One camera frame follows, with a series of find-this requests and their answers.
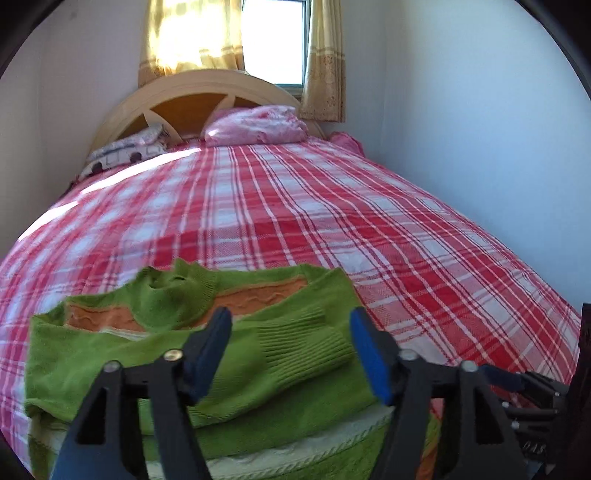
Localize headboard window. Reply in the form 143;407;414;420
242;0;310;90

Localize cream wooden headboard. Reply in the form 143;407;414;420
89;70;301;151

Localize white patterned pillow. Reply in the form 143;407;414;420
76;124;169;182

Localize green striped knit sweater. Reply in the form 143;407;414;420
24;260;391;479

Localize pink blanket edge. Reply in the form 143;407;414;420
328;132;365;156

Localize yellow curtain of headboard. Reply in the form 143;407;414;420
137;1;245;87
300;0;346;123

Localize pink pillow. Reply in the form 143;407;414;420
201;105;308;147

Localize yellow curtain right of headboard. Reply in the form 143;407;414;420
300;0;346;123

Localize yellow curtain left of headboard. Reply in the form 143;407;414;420
137;1;245;87

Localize red plaid bed sheet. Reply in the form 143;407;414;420
1;139;580;469

